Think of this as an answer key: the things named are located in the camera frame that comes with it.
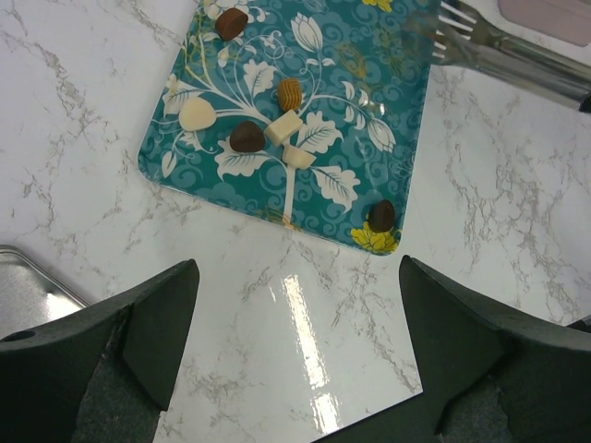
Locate metal tongs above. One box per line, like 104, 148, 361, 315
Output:
432, 1, 590, 114

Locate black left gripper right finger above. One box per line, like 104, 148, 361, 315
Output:
399, 256, 590, 442

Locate caramel chocolate piece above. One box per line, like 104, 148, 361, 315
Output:
277, 78, 303, 112

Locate brown chocolate piece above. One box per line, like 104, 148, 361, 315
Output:
215, 7, 248, 41

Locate pink chocolate tin box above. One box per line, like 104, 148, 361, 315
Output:
498, 0, 590, 47

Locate dark round chocolate piece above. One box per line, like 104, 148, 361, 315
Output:
368, 199, 396, 233

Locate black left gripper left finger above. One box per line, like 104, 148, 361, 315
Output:
1, 259, 199, 442

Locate white chocolate block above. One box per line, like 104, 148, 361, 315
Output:
283, 144, 316, 170

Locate teal floral tray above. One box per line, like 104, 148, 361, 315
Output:
138, 1, 439, 256

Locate white chocolate piece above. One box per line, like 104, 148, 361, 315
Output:
264, 110, 303, 146

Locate metal tin lid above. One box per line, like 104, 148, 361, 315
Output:
1, 245, 90, 339

